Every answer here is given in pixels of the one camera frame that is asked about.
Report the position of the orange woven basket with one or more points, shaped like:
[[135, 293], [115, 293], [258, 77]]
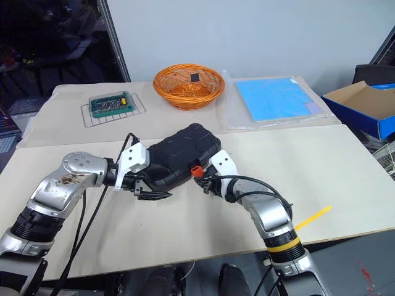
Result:
[[182, 98]]

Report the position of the black chair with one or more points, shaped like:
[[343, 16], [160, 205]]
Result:
[[370, 74]]

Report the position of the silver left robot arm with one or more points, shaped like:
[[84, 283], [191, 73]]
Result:
[[74, 179]]

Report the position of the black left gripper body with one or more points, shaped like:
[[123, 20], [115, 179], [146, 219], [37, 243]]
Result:
[[134, 183]]

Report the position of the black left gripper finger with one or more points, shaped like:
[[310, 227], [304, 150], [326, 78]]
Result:
[[151, 198], [157, 194]]

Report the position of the clear plastic bag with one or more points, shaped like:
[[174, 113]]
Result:
[[226, 120]]

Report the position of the green circuit board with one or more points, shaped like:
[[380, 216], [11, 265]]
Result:
[[111, 106]]

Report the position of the slanted aluminium frame post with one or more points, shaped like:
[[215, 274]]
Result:
[[384, 46]]

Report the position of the small black square piece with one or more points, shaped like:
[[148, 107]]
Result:
[[195, 77]]

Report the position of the dark rounded shape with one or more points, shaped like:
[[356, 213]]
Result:
[[234, 282], [163, 282]]

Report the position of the black tool case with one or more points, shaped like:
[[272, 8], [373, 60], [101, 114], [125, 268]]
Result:
[[185, 148]]

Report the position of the yellow tape strip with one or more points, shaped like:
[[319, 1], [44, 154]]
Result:
[[313, 217]]

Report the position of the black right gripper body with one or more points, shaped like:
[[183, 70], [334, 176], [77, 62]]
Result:
[[210, 185]]

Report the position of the blue sheet stack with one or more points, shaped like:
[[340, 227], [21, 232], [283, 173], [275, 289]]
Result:
[[274, 100]]

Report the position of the blue cardboard box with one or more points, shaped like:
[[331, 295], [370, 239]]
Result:
[[382, 123]]

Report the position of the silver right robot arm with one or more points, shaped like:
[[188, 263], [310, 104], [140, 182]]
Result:
[[268, 212]]

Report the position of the open laptop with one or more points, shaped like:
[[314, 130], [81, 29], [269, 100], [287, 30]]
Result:
[[7, 138]]

